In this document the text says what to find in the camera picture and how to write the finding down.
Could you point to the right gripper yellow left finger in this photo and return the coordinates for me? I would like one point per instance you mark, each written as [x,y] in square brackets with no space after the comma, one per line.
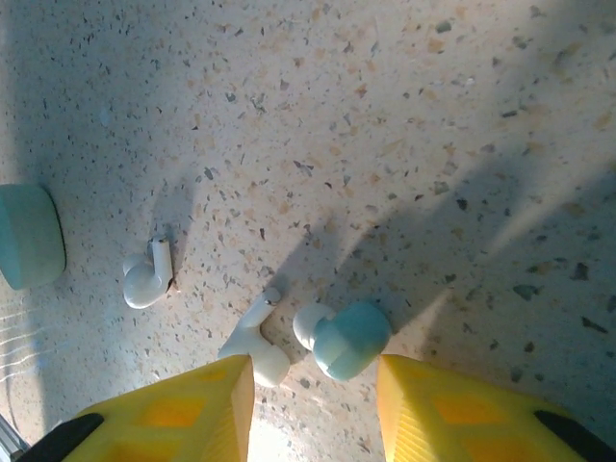
[168,418]

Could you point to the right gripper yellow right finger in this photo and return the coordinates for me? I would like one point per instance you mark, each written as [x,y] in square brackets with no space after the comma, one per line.
[457,423]

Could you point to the white stemmed earbud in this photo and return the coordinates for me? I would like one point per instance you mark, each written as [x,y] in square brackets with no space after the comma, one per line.
[142,289]
[269,366]

